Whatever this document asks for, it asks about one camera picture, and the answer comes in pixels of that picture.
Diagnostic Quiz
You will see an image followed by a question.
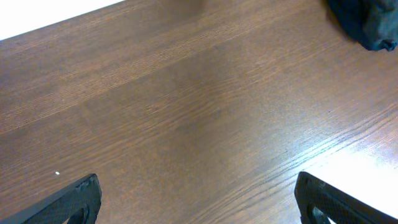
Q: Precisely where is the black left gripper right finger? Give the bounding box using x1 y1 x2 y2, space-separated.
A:
294 172 397 224

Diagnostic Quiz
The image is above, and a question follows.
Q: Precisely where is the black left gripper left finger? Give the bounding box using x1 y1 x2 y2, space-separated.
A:
1 174 102 224

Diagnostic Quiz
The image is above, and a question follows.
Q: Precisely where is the black t-shirt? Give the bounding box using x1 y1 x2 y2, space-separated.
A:
326 0 397 52

